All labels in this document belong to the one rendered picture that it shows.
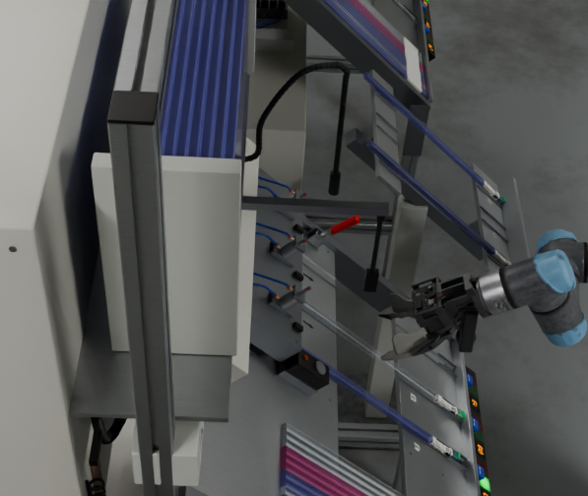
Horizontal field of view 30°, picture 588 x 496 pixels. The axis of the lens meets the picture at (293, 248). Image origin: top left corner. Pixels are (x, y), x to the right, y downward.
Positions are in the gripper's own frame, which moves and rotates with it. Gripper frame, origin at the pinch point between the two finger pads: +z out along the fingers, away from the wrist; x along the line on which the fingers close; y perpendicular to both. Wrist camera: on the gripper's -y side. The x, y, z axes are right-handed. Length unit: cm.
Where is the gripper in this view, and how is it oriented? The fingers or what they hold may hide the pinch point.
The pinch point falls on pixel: (385, 338)
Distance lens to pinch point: 199.3
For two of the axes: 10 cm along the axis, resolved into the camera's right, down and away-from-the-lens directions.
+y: -5.0, -6.0, -6.3
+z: -8.7, 3.3, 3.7
